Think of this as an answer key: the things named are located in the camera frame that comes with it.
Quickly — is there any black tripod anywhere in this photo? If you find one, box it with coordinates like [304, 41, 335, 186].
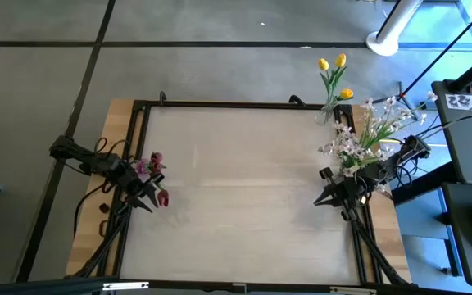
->
[373, 0, 472, 122]

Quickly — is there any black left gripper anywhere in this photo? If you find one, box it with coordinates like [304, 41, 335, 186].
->
[116, 161, 166, 214]

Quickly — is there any slim clear glass vase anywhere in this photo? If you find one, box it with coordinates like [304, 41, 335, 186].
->
[314, 102, 339, 126]

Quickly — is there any grey side desk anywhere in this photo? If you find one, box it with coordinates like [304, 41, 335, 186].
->
[431, 79, 472, 288]

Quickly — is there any silver frame bracket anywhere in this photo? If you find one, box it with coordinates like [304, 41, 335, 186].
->
[329, 286, 379, 295]
[102, 280, 150, 292]

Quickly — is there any pinkish white flower spray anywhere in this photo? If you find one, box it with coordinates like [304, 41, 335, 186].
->
[317, 120, 395, 193]

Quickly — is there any black aluminium table frame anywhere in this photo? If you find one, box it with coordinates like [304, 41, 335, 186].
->
[66, 92, 411, 288]

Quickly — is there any yellow artificial tulip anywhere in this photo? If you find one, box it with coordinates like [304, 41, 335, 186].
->
[328, 52, 348, 107]
[317, 57, 335, 110]
[329, 88, 355, 106]

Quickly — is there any purple glass vase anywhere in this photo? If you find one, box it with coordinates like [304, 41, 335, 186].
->
[135, 152, 167, 178]

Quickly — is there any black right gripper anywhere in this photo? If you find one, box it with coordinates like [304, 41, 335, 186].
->
[313, 166, 369, 221]

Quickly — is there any white pole round base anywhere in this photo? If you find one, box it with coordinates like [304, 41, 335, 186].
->
[365, 0, 424, 57]

